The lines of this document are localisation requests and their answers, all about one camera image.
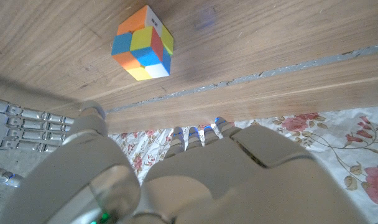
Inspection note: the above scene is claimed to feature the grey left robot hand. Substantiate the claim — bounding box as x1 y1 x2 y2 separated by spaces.
0 100 369 224

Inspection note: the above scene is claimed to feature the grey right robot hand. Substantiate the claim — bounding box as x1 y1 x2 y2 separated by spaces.
0 96 75 188

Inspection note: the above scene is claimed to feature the floral backdrop cloth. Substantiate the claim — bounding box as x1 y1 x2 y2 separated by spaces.
108 105 378 224

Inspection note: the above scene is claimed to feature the multicolour Rubik's cube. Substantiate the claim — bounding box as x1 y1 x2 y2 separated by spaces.
110 4 175 82

